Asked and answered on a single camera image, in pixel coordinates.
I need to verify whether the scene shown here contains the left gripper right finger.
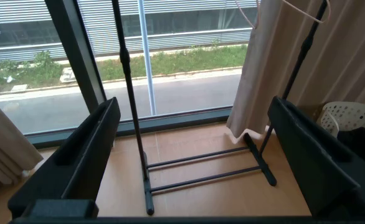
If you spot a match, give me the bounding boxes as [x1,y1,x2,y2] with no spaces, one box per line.
[267,95,365,218]

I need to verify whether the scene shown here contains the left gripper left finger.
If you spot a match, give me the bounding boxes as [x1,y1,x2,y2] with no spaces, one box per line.
[7,96,121,218]

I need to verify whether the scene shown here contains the black garment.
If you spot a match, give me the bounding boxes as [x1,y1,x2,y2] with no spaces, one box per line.
[336,126,365,165]

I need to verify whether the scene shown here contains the white laundry basket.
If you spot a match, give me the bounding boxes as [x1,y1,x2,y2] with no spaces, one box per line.
[316,101,365,138]

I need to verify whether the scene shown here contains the black clothes rack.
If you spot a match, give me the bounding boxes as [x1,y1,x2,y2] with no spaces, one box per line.
[111,0,329,216]

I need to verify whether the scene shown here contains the pink clothes hanger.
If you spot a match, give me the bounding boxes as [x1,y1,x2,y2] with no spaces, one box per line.
[281,0,331,24]
[234,0,260,30]

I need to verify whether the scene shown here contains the beige curtain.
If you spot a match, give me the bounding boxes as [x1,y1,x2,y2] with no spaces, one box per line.
[225,0,365,139]
[0,93,44,192]

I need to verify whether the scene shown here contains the window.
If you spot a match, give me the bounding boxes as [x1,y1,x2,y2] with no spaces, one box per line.
[0,0,260,149]

